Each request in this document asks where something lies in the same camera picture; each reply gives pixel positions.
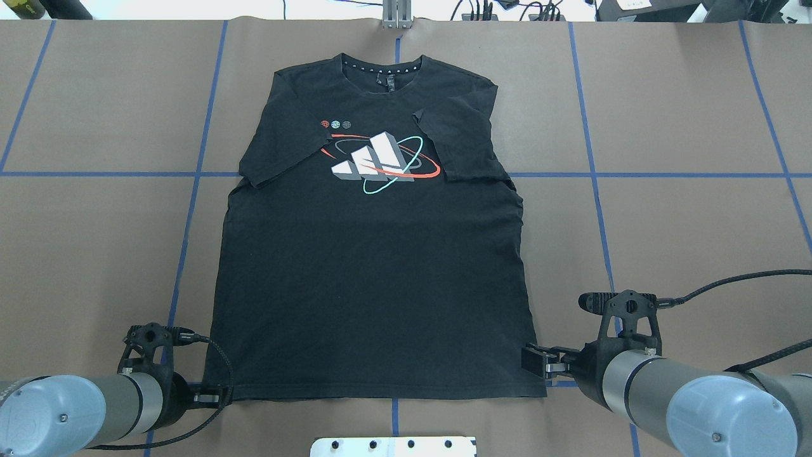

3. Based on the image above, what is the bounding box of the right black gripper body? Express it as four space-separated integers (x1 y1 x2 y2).
561 340 620 397

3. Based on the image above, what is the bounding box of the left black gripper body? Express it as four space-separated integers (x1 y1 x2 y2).
155 373 194 429

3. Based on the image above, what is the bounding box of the black graphic t-shirt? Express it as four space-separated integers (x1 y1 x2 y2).
202 54 546 401

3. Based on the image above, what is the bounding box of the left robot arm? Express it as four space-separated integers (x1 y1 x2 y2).
1 373 225 456

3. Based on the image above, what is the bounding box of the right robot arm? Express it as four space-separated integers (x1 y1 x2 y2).
521 343 811 456

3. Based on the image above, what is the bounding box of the black printer device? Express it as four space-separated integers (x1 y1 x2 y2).
596 1 702 23

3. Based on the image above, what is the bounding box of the black water bottle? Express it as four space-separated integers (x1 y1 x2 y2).
41 0 93 20

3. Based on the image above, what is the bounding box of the yellow black bottle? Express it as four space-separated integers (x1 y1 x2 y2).
2 0 46 20

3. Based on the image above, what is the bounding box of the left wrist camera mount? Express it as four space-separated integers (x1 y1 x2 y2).
118 323 194 379

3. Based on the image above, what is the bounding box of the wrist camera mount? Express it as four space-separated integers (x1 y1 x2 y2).
118 323 194 379
578 290 662 358

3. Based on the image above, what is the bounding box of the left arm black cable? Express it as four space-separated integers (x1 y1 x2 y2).
95 333 234 451

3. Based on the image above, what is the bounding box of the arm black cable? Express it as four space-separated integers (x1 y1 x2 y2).
657 269 812 372
95 333 234 451

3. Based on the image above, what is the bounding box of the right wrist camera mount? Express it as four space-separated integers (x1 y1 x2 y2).
578 290 662 358

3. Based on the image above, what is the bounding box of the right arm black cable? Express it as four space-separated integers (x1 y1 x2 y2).
657 269 812 372

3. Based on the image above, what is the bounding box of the white pedestal column base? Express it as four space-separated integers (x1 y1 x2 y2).
310 436 478 456

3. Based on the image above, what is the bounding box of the aluminium frame post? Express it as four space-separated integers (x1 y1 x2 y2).
381 0 414 30

